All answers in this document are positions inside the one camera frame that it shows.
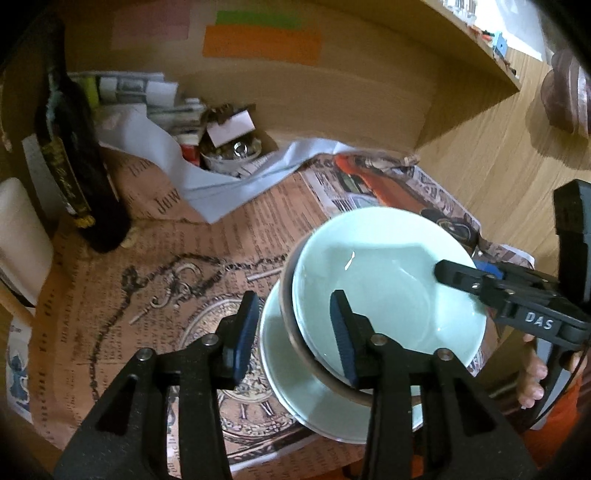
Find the wooden shelf unit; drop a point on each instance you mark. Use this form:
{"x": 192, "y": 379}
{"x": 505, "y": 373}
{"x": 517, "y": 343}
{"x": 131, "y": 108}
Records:
{"x": 369, "y": 92}

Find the small bowl of odds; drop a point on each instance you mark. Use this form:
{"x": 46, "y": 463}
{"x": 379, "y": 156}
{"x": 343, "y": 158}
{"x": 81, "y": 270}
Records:
{"x": 221, "y": 161}

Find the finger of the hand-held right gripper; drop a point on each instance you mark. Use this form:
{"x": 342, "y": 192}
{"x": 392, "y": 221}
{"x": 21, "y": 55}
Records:
{"x": 489, "y": 269}
{"x": 461, "y": 277}

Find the white paper sheet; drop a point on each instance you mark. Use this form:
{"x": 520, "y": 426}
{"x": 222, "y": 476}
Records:
{"x": 152, "y": 147}

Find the white paper box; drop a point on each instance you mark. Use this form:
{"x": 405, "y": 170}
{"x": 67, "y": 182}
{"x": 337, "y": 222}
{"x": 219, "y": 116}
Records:
{"x": 228, "y": 127}

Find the person's right hand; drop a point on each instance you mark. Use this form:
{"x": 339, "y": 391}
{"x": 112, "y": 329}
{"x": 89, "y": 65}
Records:
{"x": 533, "y": 374}

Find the blue box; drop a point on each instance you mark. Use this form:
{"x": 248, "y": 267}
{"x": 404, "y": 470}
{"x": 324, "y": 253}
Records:
{"x": 501, "y": 42}

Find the printed newspaper table cover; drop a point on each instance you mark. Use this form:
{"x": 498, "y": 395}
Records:
{"x": 161, "y": 240}

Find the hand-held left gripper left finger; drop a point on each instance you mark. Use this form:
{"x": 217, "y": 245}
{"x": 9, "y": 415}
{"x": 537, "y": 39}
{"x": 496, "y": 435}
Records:
{"x": 244, "y": 332}

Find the mint green plate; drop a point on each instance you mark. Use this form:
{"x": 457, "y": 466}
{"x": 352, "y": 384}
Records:
{"x": 286, "y": 378}

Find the orange sticky note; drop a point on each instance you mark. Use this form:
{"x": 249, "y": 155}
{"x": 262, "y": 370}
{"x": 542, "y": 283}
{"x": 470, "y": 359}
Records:
{"x": 263, "y": 44}

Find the stack of folded newspapers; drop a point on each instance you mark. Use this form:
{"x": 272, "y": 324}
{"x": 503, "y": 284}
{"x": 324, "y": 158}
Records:
{"x": 129, "y": 87}

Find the green sticky note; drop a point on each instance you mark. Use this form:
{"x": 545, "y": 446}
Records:
{"x": 258, "y": 19}

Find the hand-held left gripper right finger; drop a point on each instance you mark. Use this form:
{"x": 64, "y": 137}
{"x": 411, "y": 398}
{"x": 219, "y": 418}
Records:
{"x": 344, "y": 341}

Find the pink sticky note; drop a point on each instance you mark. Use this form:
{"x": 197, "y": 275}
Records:
{"x": 152, "y": 25}

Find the person's orange clothing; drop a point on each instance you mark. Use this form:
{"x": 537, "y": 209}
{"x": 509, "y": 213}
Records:
{"x": 554, "y": 438}

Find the mint green ceramic bowl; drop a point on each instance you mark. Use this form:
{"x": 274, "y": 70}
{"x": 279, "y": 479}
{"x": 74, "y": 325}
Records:
{"x": 392, "y": 286}

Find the dark glass bottle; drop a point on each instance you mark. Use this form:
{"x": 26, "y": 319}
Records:
{"x": 74, "y": 152}

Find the white sheet blue cartoon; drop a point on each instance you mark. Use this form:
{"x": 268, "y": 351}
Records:
{"x": 16, "y": 374}

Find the red tube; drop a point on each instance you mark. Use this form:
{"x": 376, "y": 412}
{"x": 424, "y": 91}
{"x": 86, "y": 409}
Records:
{"x": 188, "y": 151}

